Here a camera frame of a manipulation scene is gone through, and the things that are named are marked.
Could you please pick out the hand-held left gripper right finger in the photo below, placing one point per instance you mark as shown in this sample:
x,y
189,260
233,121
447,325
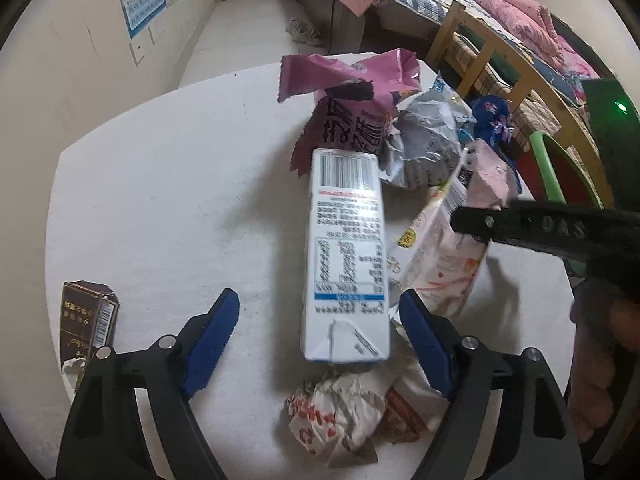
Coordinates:
x,y
430,345

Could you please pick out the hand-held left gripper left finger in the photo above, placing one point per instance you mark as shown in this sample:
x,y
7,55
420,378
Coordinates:
x,y
210,345

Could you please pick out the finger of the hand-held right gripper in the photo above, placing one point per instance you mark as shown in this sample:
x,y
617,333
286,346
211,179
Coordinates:
x,y
480,221

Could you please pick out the white pink snack bag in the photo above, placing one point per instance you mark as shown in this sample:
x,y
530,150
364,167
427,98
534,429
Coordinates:
x,y
440,265

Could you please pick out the red bin with green rim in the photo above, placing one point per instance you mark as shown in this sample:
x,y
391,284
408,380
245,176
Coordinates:
x,y
550,170

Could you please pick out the silver foil bag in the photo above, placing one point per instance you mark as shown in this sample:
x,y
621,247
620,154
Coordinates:
x,y
425,145

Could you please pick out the paper ball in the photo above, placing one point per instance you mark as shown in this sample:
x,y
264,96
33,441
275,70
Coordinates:
x,y
335,415

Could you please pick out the white blue milk carton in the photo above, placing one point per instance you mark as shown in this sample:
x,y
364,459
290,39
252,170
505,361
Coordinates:
x,y
345,260

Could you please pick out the person's right hand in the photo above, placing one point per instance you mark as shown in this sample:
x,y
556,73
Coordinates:
x,y
600,360

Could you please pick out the red white paper wrapper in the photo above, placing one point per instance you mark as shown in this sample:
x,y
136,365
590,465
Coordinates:
x,y
410,405

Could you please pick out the blue snack wrapper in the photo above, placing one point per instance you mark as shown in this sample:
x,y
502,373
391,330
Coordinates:
x,y
492,115

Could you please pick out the brown checked quilt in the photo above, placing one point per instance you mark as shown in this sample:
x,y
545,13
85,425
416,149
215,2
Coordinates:
x,y
530,115

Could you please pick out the dark brown small box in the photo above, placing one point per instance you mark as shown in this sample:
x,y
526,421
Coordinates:
x,y
82,325

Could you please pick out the navy cartoon blanket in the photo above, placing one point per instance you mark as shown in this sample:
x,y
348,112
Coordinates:
x,y
560,77

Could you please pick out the purple snack bag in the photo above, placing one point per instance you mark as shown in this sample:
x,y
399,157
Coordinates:
x,y
350,110

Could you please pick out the pink floral quilt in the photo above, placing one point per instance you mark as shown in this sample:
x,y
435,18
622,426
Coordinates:
x,y
520,10

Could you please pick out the pair of grey shoes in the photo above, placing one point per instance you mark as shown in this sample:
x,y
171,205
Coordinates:
x,y
305,31

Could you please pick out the white wall socket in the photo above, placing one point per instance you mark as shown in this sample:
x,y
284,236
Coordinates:
x,y
137,53

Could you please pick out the white wall switch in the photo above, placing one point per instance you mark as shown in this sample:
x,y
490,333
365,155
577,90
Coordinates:
x,y
157,34

